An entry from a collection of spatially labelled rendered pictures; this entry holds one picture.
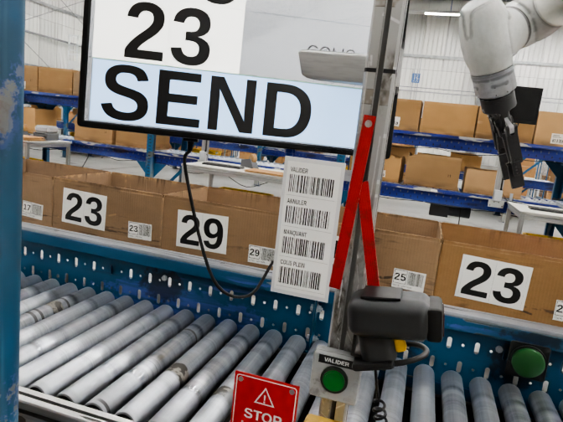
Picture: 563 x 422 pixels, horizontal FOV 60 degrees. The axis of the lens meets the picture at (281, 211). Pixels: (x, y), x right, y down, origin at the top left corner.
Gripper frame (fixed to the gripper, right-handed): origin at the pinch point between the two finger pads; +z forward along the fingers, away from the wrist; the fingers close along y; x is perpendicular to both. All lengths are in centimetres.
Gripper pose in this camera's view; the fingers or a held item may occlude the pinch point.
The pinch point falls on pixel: (511, 171)
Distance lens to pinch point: 133.0
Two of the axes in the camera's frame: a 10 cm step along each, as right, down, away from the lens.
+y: -0.7, 4.3, -9.0
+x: 9.3, -2.9, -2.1
